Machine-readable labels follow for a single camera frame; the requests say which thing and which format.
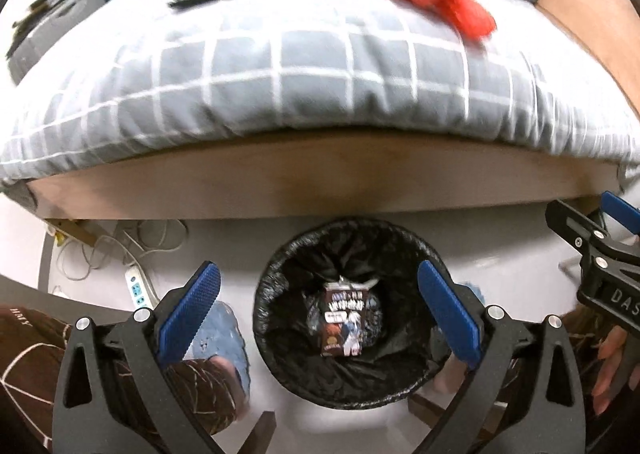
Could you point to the grey suitcase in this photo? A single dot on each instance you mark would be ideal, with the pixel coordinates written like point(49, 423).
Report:
point(50, 29)

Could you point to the white power strip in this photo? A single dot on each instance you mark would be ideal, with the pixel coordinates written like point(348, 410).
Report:
point(136, 286)

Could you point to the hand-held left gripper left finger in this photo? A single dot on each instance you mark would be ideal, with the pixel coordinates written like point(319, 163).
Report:
point(192, 314)

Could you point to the bed with grey checked sheet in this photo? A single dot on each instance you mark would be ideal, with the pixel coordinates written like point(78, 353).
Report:
point(325, 174)

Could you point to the black bin liner bag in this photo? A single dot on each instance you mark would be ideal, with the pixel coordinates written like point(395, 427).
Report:
point(300, 259)

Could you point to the dark wooden chair leg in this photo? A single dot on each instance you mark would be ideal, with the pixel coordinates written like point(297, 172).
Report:
point(262, 431)
point(425, 409)

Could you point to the grey checked bedsheet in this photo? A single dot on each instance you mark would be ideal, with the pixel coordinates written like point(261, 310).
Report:
point(300, 74)

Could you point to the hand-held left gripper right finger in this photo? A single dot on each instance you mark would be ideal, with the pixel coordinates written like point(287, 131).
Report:
point(447, 314)

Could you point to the dark snack packet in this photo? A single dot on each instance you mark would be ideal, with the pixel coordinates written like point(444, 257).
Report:
point(345, 319)

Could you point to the person's left leg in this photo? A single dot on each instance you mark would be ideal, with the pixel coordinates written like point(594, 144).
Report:
point(30, 364)

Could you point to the person's right hand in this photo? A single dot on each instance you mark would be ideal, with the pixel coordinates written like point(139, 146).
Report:
point(607, 359)

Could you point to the small yellow object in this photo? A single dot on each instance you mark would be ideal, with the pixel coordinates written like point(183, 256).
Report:
point(61, 237)

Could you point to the black trash bin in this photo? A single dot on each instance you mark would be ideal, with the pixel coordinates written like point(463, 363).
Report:
point(350, 402)

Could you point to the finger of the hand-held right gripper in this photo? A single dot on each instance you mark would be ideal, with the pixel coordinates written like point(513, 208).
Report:
point(620, 211)
point(575, 226)

